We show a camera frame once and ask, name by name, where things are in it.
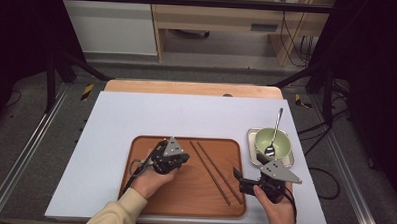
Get thin black floor cable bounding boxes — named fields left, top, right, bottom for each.
left=3, top=88, right=23, bottom=109

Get black hanging desk cables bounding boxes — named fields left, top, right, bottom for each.
left=278, top=9, right=316, bottom=69

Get brown wooden tray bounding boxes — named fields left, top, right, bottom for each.
left=117, top=134, right=250, bottom=220

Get metal spoon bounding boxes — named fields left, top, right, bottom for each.
left=263, top=106, right=285, bottom=159

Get green bowl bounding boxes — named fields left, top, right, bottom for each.
left=253, top=127, right=293, bottom=161

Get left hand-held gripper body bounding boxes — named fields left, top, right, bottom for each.
left=150, top=135, right=191, bottom=177

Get white square plate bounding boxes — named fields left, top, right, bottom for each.
left=245, top=127, right=296, bottom=169

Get aluminium floor rail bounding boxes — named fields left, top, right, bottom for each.
left=0, top=80, right=72, bottom=224
left=303, top=95, right=388, bottom=224

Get black floor cable loop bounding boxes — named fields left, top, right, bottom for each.
left=295, top=106, right=352, bottom=201

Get black horizontal frame bar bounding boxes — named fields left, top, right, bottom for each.
left=56, top=0, right=334, bottom=15

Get dark curtain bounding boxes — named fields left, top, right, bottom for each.
left=0, top=0, right=88, bottom=136
left=312, top=0, right=397, bottom=202

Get right hand-held gripper cable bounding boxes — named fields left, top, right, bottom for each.
left=281, top=187, right=299, bottom=224

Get yellow black floor tape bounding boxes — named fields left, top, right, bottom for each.
left=80, top=83, right=95, bottom=102
left=293, top=92, right=313, bottom=110

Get person's right hand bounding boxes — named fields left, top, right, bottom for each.
left=251, top=181, right=299, bottom=224

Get light wooden desk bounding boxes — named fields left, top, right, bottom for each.
left=146, top=0, right=336, bottom=70

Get person's left hand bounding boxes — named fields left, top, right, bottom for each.
left=129, top=167, right=179, bottom=201

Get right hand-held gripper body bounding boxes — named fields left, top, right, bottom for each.
left=238, top=158, right=304, bottom=206

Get hand-held gripper cable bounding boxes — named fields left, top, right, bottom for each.
left=120, top=141, right=160, bottom=199
left=281, top=187, right=299, bottom=224

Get white cabinet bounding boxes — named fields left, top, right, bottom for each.
left=56, top=0, right=160, bottom=57

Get black metal stand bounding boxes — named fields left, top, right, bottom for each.
left=269, top=59, right=336, bottom=124
left=43, top=49, right=114, bottom=116

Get left hand-held gripper cable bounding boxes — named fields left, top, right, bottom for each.
left=120, top=141, right=160, bottom=199

